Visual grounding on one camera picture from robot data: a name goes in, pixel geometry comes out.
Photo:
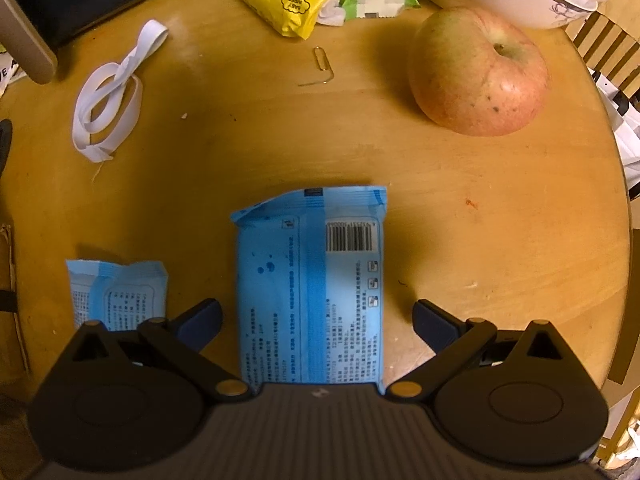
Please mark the silver grey slab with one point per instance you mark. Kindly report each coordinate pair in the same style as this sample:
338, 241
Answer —
30, 45

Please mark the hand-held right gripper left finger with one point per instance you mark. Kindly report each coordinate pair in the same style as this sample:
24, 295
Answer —
200, 322

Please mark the white elastic band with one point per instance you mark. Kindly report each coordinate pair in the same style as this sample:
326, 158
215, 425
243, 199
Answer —
152, 35

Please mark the blue tissue packet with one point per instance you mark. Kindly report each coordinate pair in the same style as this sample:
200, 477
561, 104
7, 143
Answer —
120, 290
300, 285

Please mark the wooden chair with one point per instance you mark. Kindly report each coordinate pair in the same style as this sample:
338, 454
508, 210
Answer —
607, 35

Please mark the red yellow apple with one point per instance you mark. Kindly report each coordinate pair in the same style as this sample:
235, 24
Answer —
475, 75

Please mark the bent metal paper clip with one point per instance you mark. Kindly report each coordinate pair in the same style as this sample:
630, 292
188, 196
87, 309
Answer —
322, 59

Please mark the wooden desktop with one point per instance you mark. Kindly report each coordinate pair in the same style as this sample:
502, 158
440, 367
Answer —
300, 135

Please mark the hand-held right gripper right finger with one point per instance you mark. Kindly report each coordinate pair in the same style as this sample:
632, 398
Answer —
434, 325

